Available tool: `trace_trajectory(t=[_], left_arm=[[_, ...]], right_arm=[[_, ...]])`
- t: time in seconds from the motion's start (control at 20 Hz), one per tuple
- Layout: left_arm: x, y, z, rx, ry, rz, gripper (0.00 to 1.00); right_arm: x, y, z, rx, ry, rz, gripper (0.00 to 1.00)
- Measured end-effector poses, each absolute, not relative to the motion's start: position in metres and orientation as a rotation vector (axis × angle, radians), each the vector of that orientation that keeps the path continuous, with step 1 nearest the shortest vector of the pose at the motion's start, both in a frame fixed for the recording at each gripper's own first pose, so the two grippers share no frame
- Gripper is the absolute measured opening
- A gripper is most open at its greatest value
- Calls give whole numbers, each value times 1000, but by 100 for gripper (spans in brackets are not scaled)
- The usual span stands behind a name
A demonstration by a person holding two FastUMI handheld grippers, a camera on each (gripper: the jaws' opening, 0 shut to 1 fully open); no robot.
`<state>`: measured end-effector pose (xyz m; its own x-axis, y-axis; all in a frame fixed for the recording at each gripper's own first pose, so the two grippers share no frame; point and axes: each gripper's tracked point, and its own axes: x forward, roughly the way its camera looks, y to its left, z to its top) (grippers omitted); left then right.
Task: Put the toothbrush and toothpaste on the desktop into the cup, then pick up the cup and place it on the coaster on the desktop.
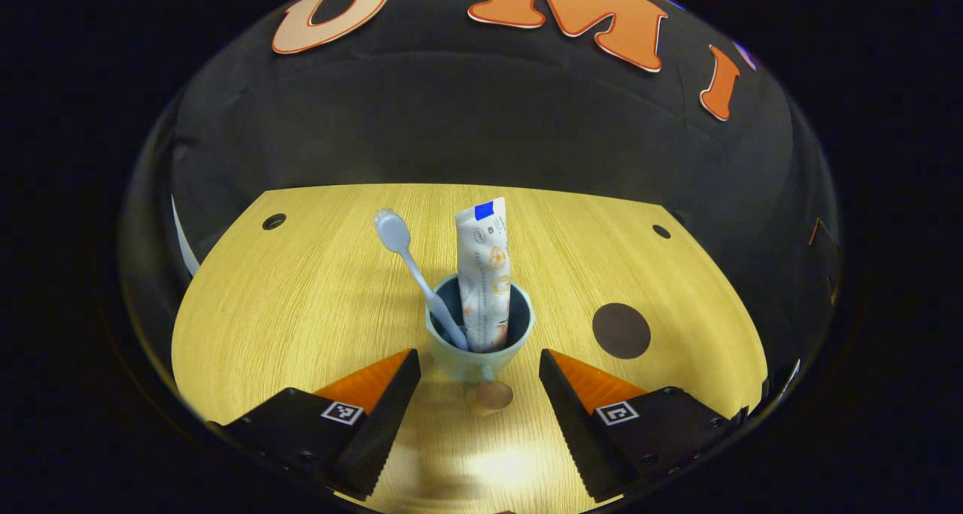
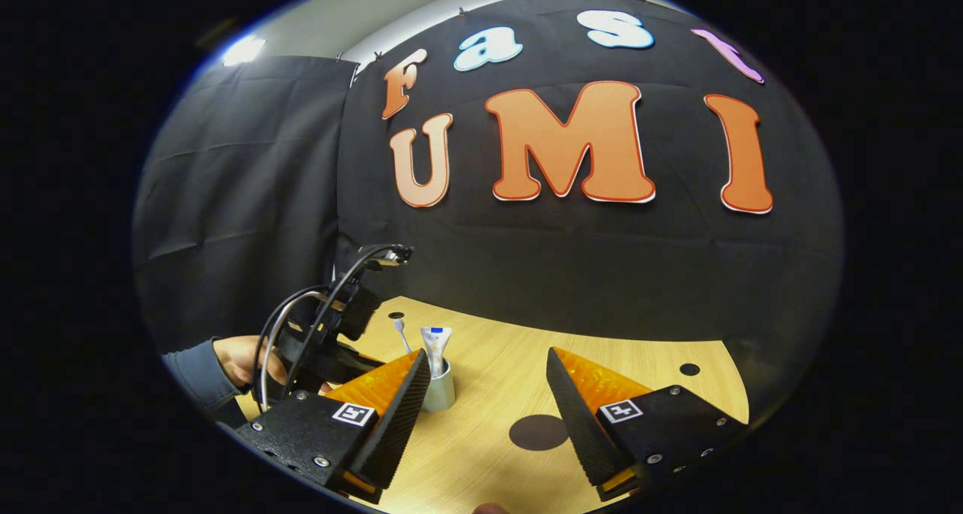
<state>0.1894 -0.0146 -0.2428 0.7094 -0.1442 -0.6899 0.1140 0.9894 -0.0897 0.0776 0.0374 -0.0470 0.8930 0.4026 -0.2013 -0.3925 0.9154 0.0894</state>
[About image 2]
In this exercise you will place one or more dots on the white toothpaste tube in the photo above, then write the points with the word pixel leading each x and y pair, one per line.
pixel 436 345

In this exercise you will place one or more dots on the dark grey curtain panel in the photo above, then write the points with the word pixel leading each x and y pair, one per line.
pixel 241 198

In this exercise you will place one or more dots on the white toothbrush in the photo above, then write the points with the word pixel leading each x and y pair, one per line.
pixel 401 332

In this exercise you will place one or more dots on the wooden desktop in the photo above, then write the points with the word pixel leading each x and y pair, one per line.
pixel 489 378

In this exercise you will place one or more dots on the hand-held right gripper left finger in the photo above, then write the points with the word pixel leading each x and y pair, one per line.
pixel 391 431

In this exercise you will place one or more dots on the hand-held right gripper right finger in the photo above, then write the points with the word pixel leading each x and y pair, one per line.
pixel 579 424

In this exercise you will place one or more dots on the dark round coaster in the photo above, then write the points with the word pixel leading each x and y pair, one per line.
pixel 538 433

